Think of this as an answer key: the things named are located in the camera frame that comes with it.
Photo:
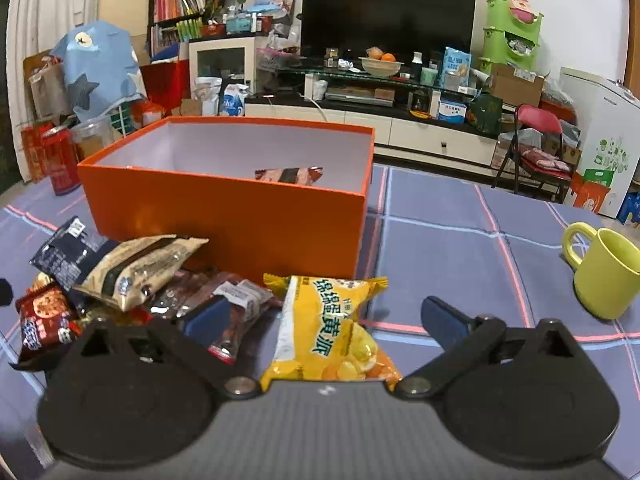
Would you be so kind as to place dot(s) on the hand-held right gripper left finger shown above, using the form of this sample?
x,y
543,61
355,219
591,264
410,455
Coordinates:
x,y
209,319

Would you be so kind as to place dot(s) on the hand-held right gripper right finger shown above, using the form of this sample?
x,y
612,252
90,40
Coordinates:
x,y
440,321

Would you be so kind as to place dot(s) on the clear dark red snack packet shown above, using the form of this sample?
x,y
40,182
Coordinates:
x,y
240,300

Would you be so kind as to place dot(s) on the beige and black snack packet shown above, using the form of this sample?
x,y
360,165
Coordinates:
x,y
135,270

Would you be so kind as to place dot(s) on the orange cardboard box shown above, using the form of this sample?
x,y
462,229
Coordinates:
x,y
225,220

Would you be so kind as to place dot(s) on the yellow snack packet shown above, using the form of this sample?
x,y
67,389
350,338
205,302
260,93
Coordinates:
x,y
320,330

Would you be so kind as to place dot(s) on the dark blue snack packet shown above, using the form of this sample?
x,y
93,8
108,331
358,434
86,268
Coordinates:
x,y
65,255

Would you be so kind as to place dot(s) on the red cookie packet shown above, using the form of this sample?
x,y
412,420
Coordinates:
x,y
45,317

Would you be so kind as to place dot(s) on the brown striped snack packet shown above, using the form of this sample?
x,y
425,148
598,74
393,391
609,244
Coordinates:
x,y
290,175

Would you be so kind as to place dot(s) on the checked blue tablecloth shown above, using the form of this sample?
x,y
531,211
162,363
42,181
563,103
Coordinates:
x,y
450,260

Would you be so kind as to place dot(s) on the yellow-green mug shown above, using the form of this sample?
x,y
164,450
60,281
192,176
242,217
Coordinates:
x,y
607,280

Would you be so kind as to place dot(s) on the white television stand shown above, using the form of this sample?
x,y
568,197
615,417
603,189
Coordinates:
x,y
400,130

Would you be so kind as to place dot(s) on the orange and white carton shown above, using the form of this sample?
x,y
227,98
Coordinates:
x,y
590,190

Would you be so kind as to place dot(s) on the white and blue medicine box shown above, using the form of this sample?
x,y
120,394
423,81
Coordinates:
x,y
452,111

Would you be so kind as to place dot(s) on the clear glass jar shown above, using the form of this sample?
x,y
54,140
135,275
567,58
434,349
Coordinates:
x,y
95,140

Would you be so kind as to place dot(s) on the dark green bag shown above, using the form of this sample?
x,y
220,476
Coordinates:
x,y
485,112

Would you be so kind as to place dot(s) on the red drink can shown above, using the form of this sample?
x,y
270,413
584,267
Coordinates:
x,y
62,162

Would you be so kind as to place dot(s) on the red folding chair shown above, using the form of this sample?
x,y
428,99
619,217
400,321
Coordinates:
x,y
537,125

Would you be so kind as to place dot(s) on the white and blue bag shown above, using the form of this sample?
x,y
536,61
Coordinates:
x,y
232,101

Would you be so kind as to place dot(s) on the red gift box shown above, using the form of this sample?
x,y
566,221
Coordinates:
x,y
167,85

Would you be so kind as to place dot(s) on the red patterned gift bag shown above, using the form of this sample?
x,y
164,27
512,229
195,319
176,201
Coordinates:
x,y
35,152

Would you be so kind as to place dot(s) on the brown cardboard box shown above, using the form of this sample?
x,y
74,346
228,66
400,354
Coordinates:
x,y
517,85

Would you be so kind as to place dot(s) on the blue and white carton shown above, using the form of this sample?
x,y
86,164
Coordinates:
x,y
457,66

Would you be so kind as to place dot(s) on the white glass-door cabinet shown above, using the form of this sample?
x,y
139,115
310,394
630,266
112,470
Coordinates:
x,y
225,62

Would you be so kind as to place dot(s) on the dark green bottle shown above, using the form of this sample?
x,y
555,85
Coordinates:
x,y
417,65

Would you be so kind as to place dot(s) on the beige fruit bowl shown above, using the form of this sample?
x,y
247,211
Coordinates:
x,y
381,67

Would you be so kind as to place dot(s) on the blue star print cloth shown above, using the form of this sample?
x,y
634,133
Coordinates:
x,y
97,65

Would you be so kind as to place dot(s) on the brown paper bag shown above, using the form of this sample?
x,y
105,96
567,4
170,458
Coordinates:
x,y
47,87

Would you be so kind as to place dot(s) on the green stacked storage bins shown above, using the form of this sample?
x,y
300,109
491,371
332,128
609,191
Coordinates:
x,y
510,35

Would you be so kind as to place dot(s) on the teal tissue box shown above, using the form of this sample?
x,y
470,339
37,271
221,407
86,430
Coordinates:
x,y
240,25

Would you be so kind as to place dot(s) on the black television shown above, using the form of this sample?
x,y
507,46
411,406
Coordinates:
x,y
390,10

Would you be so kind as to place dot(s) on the dark bookshelf with books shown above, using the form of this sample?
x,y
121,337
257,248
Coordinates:
x,y
175,5

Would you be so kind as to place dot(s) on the white curtain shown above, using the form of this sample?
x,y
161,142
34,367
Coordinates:
x,y
45,10

